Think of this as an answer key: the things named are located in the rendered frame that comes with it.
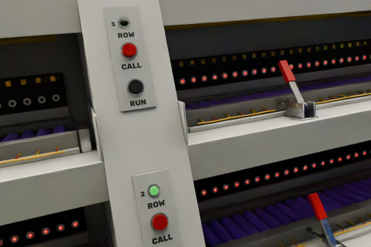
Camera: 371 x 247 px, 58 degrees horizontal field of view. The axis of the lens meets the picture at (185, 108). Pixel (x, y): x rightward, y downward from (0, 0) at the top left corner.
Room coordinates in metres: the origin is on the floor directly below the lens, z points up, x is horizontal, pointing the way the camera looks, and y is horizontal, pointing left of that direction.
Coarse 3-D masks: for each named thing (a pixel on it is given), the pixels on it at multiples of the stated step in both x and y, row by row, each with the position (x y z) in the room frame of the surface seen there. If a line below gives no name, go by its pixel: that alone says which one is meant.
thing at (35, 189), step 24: (0, 120) 0.48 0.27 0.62; (24, 120) 0.49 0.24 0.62; (96, 120) 0.34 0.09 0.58; (96, 144) 0.40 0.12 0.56; (0, 168) 0.37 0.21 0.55; (24, 168) 0.36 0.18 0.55; (48, 168) 0.35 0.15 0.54; (72, 168) 0.35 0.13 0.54; (96, 168) 0.36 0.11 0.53; (0, 192) 0.33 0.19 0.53; (24, 192) 0.34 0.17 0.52; (48, 192) 0.34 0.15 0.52; (72, 192) 0.35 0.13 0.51; (96, 192) 0.36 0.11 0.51; (0, 216) 0.33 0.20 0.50; (24, 216) 0.34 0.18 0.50
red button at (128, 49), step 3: (126, 45) 0.36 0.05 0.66; (129, 45) 0.37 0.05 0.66; (132, 45) 0.37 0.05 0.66; (123, 48) 0.36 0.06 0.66; (126, 48) 0.36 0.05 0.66; (129, 48) 0.36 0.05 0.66; (132, 48) 0.37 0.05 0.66; (135, 48) 0.37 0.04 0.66; (123, 51) 0.36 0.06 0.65; (126, 51) 0.36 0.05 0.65; (129, 51) 0.36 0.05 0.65; (132, 51) 0.37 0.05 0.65; (135, 51) 0.37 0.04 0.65; (123, 54) 0.37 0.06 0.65; (126, 54) 0.36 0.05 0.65; (129, 54) 0.36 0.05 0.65; (132, 54) 0.37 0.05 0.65
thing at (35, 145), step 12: (72, 132) 0.40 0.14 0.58; (0, 144) 0.37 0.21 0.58; (12, 144) 0.37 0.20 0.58; (24, 144) 0.38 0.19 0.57; (36, 144) 0.38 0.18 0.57; (48, 144) 0.39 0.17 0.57; (60, 144) 0.39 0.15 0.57; (72, 144) 0.39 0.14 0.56; (0, 156) 0.37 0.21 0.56; (12, 156) 0.37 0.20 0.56; (24, 156) 0.38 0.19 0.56; (36, 156) 0.37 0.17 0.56
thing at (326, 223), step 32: (288, 160) 0.62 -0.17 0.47; (320, 160) 0.64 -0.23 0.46; (352, 160) 0.67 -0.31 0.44; (224, 192) 0.58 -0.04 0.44; (256, 192) 0.60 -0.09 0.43; (288, 192) 0.61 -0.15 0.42; (320, 192) 0.61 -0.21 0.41; (352, 192) 0.61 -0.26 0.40; (224, 224) 0.54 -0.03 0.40; (256, 224) 0.53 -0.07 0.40; (288, 224) 0.51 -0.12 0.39; (320, 224) 0.51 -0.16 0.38; (352, 224) 0.52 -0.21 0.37
